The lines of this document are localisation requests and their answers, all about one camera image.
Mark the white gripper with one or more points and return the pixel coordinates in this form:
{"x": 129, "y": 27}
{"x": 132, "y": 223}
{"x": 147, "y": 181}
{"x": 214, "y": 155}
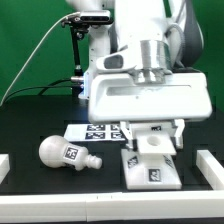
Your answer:
{"x": 115, "y": 98}

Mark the white lamp base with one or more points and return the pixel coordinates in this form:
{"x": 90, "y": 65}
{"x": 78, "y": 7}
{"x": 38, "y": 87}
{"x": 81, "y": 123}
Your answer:
{"x": 151, "y": 167}

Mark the white lamp bulb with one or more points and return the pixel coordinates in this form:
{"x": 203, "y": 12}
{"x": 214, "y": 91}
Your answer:
{"x": 55, "y": 151}

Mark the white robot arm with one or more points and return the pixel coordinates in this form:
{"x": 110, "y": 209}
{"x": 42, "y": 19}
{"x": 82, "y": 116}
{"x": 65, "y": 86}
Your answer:
{"x": 138, "y": 76}

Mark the white lamp shade cone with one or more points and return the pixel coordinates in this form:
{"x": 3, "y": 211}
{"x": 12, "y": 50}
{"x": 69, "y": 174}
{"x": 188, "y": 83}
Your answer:
{"x": 156, "y": 128}

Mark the white marker tag sheet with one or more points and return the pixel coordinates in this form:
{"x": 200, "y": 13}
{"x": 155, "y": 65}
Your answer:
{"x": 90, "y": 132}

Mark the white left fence block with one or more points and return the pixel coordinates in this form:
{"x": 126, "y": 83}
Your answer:
{"x": 4, "y": 166}

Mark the white right fence rail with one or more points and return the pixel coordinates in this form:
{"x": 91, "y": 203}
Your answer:
{"x": 211, "y": 169}

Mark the white fence rail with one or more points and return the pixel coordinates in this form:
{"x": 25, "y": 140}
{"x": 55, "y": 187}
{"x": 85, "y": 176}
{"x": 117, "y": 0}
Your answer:
{"x": 111, "y": 206}
{"x": 211, "y": 169}

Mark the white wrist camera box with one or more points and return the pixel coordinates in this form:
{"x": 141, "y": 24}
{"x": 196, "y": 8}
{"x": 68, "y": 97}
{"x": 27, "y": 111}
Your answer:
{"x": 116, "y": 62}

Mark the white front fence rail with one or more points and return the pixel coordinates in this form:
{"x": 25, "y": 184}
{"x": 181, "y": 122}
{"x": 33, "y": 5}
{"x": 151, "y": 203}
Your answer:
{"x": 111, "y": 206}

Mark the black rear camera on stand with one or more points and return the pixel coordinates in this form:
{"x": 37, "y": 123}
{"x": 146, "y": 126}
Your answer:
{"x": 79, "y": 24}

